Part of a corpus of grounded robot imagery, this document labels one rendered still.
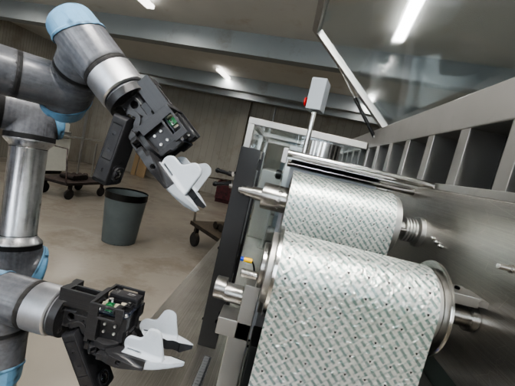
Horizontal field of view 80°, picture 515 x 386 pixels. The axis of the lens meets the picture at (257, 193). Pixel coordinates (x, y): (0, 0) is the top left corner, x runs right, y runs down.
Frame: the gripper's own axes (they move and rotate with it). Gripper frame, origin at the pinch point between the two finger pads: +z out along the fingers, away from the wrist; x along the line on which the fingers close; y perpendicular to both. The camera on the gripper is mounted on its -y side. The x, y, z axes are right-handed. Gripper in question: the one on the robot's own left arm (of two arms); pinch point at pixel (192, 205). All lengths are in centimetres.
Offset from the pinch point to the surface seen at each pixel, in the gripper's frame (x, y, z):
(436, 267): 1.5, 24.9, 30.8
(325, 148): 67, 31, 7
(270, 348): -4.4, -2.4, 24.2
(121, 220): 303, -179, -62
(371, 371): -4.4, 7.7, 35.1
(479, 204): 8.5, 38.4, 29.4
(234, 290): 4.1, -4.7, 16.0
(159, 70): 745, -95, -385
